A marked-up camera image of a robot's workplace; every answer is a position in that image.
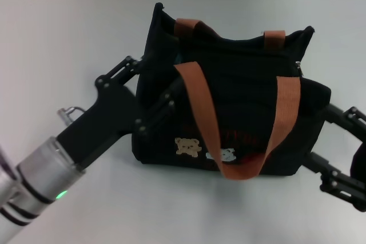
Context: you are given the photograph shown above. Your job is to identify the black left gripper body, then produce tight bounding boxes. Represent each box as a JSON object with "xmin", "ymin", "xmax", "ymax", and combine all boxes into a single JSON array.
[{"xmin": 55, "ymin": 74, "xmax": 147, "ymax": 171}]

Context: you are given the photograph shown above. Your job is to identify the left gripper silver cable connector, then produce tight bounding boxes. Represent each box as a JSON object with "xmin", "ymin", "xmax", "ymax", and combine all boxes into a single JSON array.
[{"xmin": 57, "ymin": 106, "xmax": 85, "ymax": 126}]

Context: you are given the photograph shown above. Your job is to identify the black food bag brown straps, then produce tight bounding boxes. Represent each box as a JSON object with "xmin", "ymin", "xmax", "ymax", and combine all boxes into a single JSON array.
[{"xmin": 131, "ymin": 2, "xmax": 332, "ymax": 182}]

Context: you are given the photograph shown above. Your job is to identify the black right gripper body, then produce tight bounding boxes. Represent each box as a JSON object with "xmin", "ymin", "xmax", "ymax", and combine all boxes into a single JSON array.
[{"xmin": 348, "ymin": 140, "xmax": 366, "ymax": 197}]

